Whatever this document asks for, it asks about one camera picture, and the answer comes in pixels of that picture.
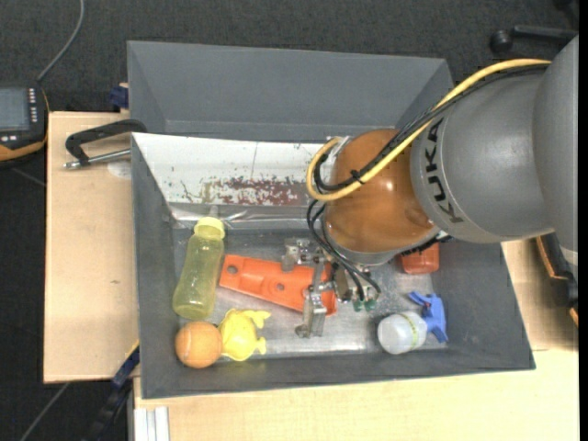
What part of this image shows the small orange box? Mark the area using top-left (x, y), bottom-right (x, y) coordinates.
top-left (396, 241), bottom-right (441, 276)

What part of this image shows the orange ball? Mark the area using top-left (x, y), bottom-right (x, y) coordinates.
top-left (174, 321), bottom-right (224, 369)

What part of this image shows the orange flat block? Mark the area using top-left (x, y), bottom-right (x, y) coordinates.
top-left (218, 254), bottom-right (339, 317)

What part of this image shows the yellow clear plastic bottle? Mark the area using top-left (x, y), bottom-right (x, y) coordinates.
top-left (172, 216), bottom-right (227, 321)

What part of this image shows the white spray bottle blue head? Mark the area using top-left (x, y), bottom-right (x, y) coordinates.
top-left (376, 290), bottom-right (450, 356)

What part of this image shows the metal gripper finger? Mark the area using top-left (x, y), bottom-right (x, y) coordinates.
top-left (280, 238), bottom-right (325, 273)
top-left (294, 264), bottom-right (339, 339)

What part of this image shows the yellow toy animal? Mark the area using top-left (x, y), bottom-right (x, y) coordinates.
top-left (217, 308), bottom-right (273, 363)

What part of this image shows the grey metal bin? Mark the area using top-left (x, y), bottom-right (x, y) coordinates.
top-left (126, 40), bottom-right (537, 400)

